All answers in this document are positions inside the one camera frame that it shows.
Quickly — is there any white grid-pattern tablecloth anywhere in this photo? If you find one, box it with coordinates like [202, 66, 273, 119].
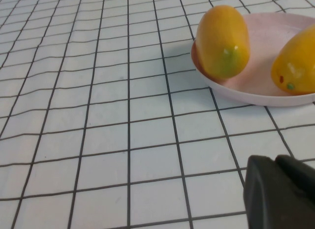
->
[0, 0, 315, 229]

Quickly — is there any orange mango with green tip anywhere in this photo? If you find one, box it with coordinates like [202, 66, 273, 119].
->
[196, 5, 251, 79]

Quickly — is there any pink round plate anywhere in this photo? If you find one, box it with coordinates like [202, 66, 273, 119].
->
[191, 12, 315, 107]

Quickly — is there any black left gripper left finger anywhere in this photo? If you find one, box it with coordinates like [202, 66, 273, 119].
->
[243, 154, 315, 229]

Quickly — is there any glossy yellow-orange mango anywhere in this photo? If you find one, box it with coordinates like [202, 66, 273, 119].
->
[270, 24, 315, 96]

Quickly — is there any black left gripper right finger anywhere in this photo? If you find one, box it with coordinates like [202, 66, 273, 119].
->
[275, 154, 315, 206]

